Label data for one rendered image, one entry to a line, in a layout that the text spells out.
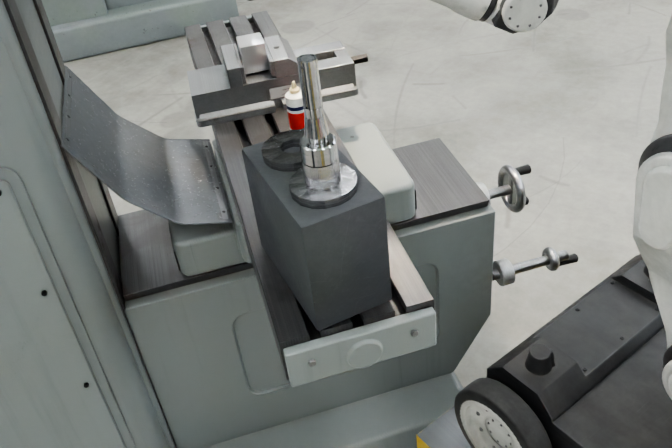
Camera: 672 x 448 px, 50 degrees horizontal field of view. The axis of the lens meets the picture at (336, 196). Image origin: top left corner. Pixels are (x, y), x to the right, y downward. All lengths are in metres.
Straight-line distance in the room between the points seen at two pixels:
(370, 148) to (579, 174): 1.45
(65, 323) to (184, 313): 0.24
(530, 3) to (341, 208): 0.57
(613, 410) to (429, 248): 0.48
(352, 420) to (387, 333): 0.78
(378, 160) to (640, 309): 0.59
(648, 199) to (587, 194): 1.69
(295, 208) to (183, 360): 0.73
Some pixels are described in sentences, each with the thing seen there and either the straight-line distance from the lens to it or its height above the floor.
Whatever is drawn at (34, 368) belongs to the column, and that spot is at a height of 0.65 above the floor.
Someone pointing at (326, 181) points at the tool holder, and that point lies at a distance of 0.91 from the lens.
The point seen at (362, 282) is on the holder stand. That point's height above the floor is 0.96.
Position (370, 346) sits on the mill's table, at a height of 0.87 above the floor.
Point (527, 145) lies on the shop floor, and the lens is 3.03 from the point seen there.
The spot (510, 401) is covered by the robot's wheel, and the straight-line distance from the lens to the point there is 1.31.
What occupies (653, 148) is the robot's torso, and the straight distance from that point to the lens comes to 1.10.
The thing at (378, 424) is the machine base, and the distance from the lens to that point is 1.77.
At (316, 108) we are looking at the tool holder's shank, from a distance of 0.86.
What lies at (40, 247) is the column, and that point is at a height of 0.91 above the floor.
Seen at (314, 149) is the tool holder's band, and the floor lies 1.17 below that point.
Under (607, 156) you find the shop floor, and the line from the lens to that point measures 3.00.
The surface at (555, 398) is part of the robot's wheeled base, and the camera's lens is 1.34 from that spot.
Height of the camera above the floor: 1.64
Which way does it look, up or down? 36 degrees down
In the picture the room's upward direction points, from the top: 7 degrees counter-clockwise
